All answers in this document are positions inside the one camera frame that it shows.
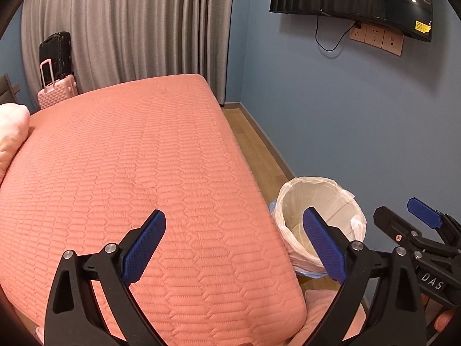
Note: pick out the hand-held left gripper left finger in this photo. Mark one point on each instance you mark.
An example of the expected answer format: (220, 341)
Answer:
(144, 245)

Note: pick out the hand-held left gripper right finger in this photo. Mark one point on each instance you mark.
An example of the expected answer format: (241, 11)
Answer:
(324, 245)

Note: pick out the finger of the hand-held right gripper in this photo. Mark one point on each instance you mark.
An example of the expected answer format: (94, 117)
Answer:
(425, 214)
(392, 225)

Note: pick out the white lined trash bin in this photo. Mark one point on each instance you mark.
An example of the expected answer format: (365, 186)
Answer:
(324, 194)

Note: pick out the person's right hand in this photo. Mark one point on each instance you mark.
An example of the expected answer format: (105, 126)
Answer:
(442, 322)

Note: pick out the pink quilted bed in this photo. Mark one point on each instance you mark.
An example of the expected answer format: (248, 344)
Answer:
(144, 151)

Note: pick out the pale pink pillow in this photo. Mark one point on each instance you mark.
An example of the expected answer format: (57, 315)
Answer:
(12, 129)

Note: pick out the pink suitcase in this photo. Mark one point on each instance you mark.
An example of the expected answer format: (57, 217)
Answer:
(57, 92)

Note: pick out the yellow sticker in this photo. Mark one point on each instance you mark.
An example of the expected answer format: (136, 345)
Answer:
(423, 26)

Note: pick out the black suitcase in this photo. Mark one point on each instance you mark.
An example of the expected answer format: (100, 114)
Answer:
(56, 54)

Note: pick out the grey curtain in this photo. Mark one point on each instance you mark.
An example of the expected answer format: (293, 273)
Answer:
(126, 25)

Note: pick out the beige wall socket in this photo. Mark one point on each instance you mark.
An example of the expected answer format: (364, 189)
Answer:
(392, 41)
(358, 34)
(374, 36)

